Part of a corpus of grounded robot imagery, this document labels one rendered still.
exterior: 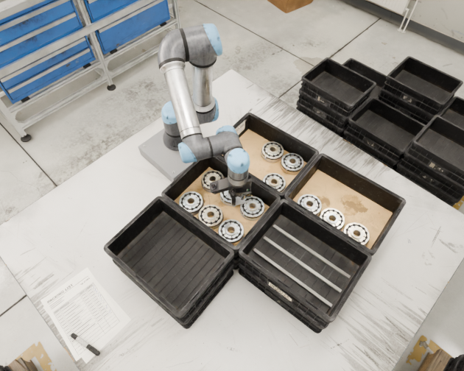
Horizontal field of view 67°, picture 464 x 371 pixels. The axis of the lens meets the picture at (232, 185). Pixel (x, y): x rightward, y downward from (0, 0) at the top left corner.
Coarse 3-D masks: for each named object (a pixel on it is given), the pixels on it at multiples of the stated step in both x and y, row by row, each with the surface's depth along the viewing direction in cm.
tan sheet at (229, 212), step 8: (208, 168) 161; (200, 176) 158; (192, 184) 156; (200, 184) 156; (184, 192) 153; (200, 192) 153; (208, 192) 153; (176, 200) 151; (208, 200) 151; (216, 200) 151; (224, 208) 149; (232, 208) 149; (264, 208) 149; (208, 216) 147; (224, 216) 147; (232, 216) 147; (240, 216) 147; (248, 224) 145; (232, 232) 143
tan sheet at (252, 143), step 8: (248, 136) 171; (256, 136) 171; (248, 144) 168; (256, 144) 168; (248, 152) 166; (256, 152) 165; (288, 152) 165; (256, 160) 163; (264, 160) 163; (280, 160) 163; (256, 168) 160; (264, 168) 160; (272, 168) 160; (280, 168) 160; (256, 176) 158; (264, 176) 158; (288, 176) 158; (288, 184) 155
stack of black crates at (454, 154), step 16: (432, 128) 217; (448, 128) 210; (416, 144) 199; (432, 144) 212; (448, 144) 211; (400, 160) 219; (416, 160) 206; (432, 160) 199; (448, 160) 192; (416, 176) 213; (432, 176) 206; (448, 176) 198; (432, 192) 213; (448, 192) 205
